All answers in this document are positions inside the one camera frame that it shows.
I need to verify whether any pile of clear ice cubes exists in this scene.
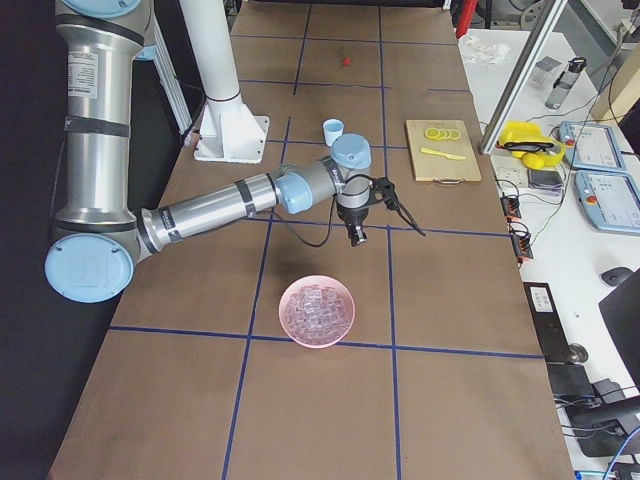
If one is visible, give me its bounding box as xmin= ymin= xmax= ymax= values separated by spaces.
xmin=282 ymin=285 xmax=351 ymax=347

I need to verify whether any teach pendant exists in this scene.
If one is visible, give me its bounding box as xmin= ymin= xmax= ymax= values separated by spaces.
xmin=574 ymin=170 xmax=639 ymax=235
xmin=558 ymin=121 xmax=628 ymax=173

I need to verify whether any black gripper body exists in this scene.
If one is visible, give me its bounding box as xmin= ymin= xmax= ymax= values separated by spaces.
xmin=337 ymin=204 xmax=369 ymax=235

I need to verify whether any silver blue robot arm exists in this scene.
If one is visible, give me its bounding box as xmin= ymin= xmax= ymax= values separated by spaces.
xmin=45 ymin=1 xmax=372 ymax=303

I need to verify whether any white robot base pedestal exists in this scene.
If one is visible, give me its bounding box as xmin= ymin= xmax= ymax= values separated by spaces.
xmin=180 ymin=0 xmax=270 ymax=164

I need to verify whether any black monitor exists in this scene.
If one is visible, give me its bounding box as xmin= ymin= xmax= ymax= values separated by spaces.
xmin=599 ymin=270 xmax=640 ymax=384

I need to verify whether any yellow plastic knife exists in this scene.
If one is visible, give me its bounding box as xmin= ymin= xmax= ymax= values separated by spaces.
xmin=420 ymin=147 xmax=467 ymax=161

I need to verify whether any upper teach pendant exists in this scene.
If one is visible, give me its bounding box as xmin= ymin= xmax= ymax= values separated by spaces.
xmin=558 ymin=121 xmax=628 ymax=173

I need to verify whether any aluminium frame post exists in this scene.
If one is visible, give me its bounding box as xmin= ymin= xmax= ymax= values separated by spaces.
xmin=478 ymin=0 xmax=568 ymax=155

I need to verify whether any clear water bottle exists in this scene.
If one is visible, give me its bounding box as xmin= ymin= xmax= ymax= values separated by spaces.
xmin=545 ymin=57 xmax=587 ymax=110

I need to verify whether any crumpled clear plastic bag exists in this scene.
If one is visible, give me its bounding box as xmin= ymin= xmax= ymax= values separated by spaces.
xmin=458 ymin=35 xmax=511 ymax=66

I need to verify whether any lemon slice top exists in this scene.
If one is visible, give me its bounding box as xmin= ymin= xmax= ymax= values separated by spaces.
xmin=424 ymin=128 xmax=442 ymax=140

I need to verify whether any bamboo cutting board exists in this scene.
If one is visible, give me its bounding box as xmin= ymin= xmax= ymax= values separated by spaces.
xmin=405 ymin=119 xmax=482 ymax=184

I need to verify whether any yellow bag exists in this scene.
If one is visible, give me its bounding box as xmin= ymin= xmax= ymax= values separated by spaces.
xmin=498 ymin=121 xmax=566 ymax=170

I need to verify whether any pink bowl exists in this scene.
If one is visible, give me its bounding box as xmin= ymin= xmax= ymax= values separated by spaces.
xmin=278 ymin=275 xmax=355 ymax=349

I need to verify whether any black computer mouse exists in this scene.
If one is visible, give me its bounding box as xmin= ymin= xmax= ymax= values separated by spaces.
xmin=600 ymin=266 xmax=634 ymax=287

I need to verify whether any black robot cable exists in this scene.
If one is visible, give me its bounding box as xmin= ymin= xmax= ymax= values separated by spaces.
xmin=269 ymin=173 xmax=376 ymax=248

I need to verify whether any light blue plastic cup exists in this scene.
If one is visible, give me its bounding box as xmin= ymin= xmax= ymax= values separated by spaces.
xmin=322 ymin=118 xmax=344 ymax=147

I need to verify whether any lower teach pendant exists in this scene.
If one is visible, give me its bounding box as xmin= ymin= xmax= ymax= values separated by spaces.
xmin=574 ymin=170 xmax=639 ymax=235

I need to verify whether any purple grey pouch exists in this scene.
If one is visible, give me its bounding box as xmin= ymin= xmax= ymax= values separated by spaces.
xmin=528 ymin=170 xmax=564 ymax=191

